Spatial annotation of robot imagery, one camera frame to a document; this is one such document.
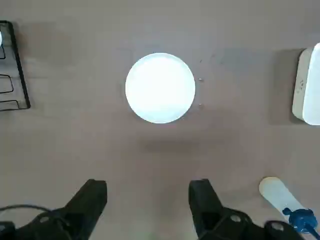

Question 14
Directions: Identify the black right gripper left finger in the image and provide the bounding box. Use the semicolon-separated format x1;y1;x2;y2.
0;178;108;240

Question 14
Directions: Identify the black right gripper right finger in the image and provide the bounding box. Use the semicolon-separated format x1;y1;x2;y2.
188;178;304;240

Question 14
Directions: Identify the white round plate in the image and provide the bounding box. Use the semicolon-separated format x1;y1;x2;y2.
124;52;196;125

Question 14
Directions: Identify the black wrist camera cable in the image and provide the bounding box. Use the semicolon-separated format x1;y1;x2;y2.
0;204;51;216

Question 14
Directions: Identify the black wire cup rack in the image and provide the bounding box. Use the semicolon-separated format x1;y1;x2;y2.
0;20;32;112

